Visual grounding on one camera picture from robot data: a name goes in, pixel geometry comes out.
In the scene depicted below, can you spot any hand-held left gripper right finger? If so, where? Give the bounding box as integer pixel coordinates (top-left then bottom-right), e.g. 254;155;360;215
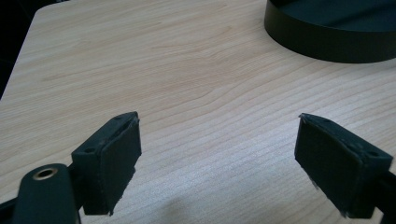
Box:
293;112;394;219

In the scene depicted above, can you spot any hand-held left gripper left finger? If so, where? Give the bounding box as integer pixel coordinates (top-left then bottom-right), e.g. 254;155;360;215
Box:
70;111;143;217

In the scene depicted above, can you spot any black round container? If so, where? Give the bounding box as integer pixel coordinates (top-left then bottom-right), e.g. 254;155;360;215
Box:
263;0;396;64

